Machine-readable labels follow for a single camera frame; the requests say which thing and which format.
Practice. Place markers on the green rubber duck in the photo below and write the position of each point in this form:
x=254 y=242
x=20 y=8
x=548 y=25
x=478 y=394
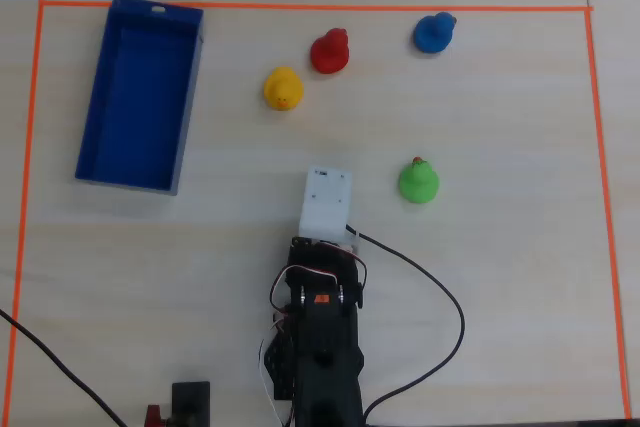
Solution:
x=419 y=184

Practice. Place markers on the yellow rubber duck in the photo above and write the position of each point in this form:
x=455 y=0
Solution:
x=283 y=88

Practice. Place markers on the red rubber duck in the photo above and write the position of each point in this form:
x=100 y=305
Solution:
x=329 y=53

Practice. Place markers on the blue rectangular plastic box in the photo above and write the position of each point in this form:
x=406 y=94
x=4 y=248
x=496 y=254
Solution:
x=137 y=107

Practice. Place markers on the blue rubber duck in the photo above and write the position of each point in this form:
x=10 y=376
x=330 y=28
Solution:
x=431 y=36

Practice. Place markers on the black table clamp plate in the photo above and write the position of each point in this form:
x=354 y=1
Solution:
x=191 y=403

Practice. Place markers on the orange tape strip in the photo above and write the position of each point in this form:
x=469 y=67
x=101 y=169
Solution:
x=605 y=207
x=22 y=207
x=350 y=7

